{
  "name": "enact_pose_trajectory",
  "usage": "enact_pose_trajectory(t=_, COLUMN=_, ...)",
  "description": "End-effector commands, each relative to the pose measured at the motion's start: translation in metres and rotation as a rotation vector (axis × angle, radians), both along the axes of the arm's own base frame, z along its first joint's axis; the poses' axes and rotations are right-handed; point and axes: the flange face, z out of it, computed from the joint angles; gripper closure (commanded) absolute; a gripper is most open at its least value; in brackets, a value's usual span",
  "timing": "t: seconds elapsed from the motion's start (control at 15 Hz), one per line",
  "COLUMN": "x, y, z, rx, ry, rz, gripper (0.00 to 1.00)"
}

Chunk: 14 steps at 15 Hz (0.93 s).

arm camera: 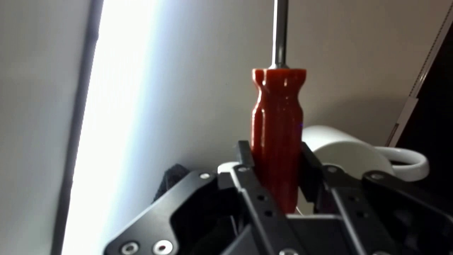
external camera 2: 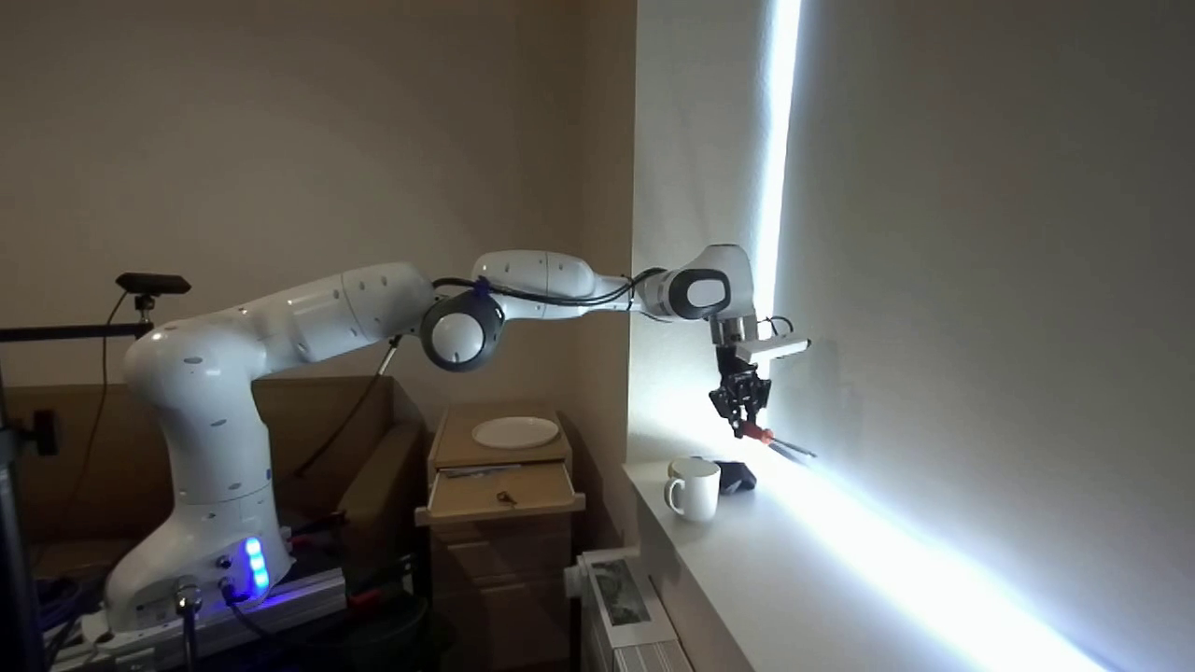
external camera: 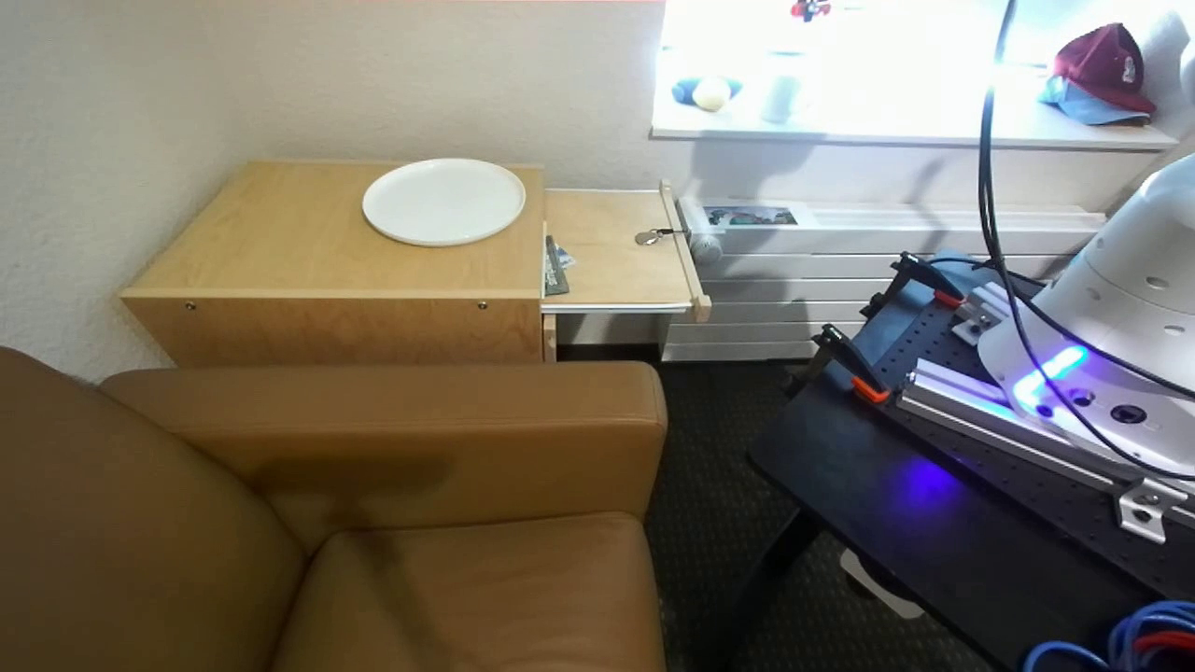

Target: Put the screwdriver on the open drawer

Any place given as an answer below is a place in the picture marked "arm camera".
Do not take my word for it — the white mug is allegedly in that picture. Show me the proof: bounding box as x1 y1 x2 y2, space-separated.
302 124 430 184

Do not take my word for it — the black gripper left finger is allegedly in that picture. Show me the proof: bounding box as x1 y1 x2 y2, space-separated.
103 138 287 255

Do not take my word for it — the red handled screwdriver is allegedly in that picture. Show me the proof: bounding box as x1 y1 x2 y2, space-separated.
249 0 309 215

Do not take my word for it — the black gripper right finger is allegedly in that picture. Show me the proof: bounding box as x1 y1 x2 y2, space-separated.
300 140 453 255

